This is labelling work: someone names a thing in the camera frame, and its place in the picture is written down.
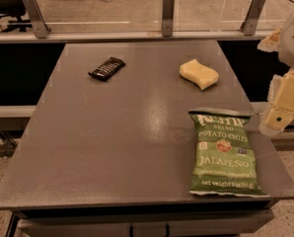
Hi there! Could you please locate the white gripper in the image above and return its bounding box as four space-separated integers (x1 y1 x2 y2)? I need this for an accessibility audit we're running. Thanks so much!
257 11 294 136

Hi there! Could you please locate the yellow sponge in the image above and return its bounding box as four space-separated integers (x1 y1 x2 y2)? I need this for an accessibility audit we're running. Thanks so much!
180 59 219 91

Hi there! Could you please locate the black rxbar chocolate wrapper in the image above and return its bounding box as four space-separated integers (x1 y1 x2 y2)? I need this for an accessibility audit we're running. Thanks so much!
89 57 125 81

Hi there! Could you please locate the green jalapeno chips bag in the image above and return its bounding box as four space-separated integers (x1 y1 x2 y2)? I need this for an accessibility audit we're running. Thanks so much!
188 108 267 198

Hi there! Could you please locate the grey table drawer cabinet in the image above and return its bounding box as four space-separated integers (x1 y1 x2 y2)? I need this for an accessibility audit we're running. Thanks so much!
6 205 273 237

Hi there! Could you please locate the right metal bracket post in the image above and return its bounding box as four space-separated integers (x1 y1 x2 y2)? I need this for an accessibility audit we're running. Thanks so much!
241 0 266 36

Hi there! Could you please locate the metal bracket post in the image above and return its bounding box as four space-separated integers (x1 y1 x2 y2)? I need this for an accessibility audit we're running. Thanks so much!
22 0 50 39
241 0 266 36
161 0 175 38

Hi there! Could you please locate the middle metal bracket post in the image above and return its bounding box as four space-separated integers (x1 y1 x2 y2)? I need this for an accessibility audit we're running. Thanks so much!
161 0 175 38

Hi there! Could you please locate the metal rail beam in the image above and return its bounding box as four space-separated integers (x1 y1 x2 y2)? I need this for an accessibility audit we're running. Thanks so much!
0 30 272 43

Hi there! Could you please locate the left metal bracket post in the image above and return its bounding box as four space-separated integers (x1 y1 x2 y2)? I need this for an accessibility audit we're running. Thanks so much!
22 0 50 39

